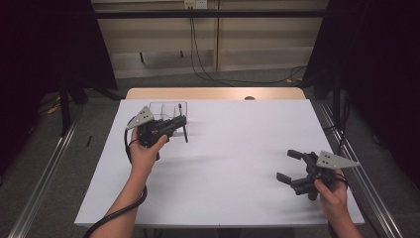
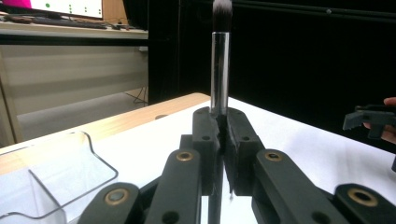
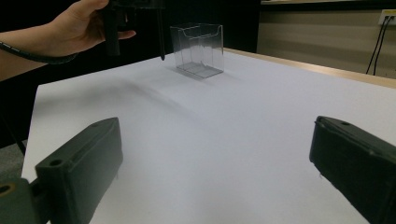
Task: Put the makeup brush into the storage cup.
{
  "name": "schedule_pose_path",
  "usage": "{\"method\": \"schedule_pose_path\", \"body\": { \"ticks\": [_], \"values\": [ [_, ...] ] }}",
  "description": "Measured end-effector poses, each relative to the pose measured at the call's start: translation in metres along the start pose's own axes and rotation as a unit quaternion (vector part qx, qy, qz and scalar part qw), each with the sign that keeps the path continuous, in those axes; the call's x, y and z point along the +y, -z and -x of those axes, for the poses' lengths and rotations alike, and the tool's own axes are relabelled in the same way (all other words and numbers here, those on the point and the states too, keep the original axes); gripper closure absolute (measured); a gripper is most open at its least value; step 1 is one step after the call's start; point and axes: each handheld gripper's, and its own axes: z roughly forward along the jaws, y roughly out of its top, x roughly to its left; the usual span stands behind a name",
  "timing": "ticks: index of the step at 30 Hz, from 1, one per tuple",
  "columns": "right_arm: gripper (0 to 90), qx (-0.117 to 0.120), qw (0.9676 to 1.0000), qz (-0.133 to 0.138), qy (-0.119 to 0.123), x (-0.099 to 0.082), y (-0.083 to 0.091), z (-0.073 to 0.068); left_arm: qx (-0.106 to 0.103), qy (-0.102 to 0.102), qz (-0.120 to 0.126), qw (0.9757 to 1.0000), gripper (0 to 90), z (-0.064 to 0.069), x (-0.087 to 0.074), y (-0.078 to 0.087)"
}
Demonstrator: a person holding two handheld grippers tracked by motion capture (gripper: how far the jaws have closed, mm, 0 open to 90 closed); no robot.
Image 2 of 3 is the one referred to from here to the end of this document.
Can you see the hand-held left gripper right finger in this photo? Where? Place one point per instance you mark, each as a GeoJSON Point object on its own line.
{"type": "Point", "coordinates": [241, 146]}

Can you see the computer monitor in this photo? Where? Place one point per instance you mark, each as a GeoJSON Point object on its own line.
{"type": "Point", "coordinates": [68, 6]}

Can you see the black makeup brush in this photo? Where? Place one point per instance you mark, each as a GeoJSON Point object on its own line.
{"type": "Point", "coordinates": [219, 68]}

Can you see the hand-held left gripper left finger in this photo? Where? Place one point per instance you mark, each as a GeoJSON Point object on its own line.
{"type": "Point", "coordinates": [204, 137]}

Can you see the black curtain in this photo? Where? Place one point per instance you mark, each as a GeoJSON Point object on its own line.
{"type": "Point", "coordinates": [311, 62]}

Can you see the beige desk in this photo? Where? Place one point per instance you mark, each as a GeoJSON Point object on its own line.
{"type": "Point", "coordinates": [71, 71]}

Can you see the clear acrylic organizer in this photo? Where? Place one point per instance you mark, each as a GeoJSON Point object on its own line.
{"type": "Point", "coordinates": [56, 180]}

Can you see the dark keyboard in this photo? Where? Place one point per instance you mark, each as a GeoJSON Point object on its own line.
{"type": "Point", "coordinates": [59, 21]}

